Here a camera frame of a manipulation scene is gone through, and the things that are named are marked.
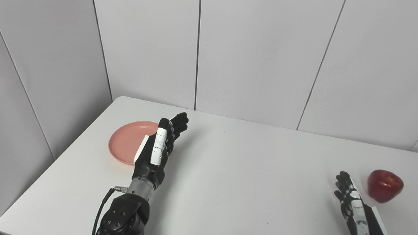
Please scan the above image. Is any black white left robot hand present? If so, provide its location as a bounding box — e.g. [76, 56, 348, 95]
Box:
[132, 112, 189, 190]

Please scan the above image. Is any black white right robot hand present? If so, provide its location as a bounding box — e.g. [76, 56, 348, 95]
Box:
[334, 171, 389, 235]

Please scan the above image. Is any pink round plate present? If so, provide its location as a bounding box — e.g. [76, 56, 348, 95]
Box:
[108, 121, 160, 166]

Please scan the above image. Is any red apple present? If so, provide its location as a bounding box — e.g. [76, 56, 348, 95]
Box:
[367, 169, 404, 203]

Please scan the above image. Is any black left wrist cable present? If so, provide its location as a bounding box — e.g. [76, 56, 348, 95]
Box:
[92, 186, 128, 235]

